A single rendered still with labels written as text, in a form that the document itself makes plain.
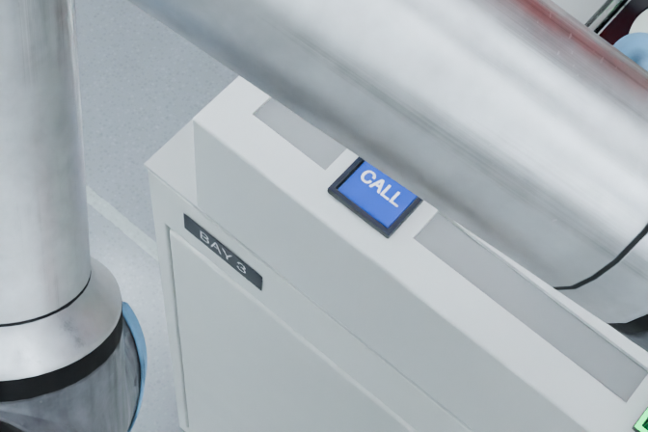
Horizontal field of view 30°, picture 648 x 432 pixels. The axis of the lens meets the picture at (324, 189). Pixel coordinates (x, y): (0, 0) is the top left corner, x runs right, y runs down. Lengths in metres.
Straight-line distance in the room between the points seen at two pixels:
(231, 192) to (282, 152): 0.07
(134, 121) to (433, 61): 1.67
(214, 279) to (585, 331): 0.39
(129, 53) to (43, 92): 1.53
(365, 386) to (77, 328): 0.46
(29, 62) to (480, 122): 0.25
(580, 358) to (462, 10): 0.51
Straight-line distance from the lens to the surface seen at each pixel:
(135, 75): 2.06
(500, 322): 0.83
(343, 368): 1.04
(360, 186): 0.85
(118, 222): 1.92
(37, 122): 0.55
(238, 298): 1.09
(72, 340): 0.61
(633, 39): 0.52
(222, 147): 0.88
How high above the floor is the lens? 1.71
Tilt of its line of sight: 62 degrees down
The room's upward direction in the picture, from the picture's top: 8 degrees clockwise
